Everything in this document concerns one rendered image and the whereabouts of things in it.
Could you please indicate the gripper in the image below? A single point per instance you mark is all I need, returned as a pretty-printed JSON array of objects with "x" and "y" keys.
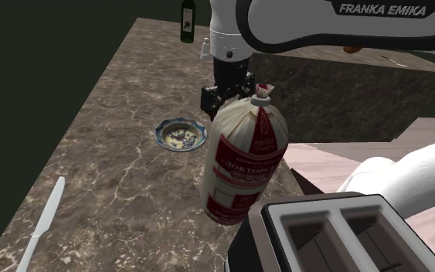
[{"x": 230, "y": 77}]

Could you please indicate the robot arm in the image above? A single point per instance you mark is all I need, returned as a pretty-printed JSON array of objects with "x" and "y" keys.
[{"x": 315, "y": 26}]

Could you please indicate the small white shaker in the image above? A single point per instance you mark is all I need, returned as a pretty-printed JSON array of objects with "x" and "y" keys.
[{"x": 205, "y": 51}]

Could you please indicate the blue patterned plate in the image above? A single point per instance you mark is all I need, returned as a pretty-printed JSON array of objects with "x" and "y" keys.
[{"x": 180, "y": 135}]

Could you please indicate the white and red sausage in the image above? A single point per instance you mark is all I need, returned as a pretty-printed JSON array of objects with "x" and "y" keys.
[{"x": 245, "y": 158}]

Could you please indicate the green wine bottle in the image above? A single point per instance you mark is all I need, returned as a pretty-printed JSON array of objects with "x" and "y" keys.
[{"x": 187, "y": 22}]

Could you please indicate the orange round object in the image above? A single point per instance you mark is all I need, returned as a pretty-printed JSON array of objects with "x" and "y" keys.
[{"x": 352, "y": 49}]

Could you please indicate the silver utensil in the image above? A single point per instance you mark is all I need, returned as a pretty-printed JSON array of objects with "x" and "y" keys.
[{"x": 393, "y": 61}]

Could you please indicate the brown and silver toaster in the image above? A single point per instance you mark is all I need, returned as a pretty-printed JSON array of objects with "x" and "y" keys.
[{"x": 337, "y": 237}]

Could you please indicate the silver table knife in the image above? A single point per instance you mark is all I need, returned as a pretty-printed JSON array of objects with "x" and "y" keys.
[{"x": 47, "y": 214}]

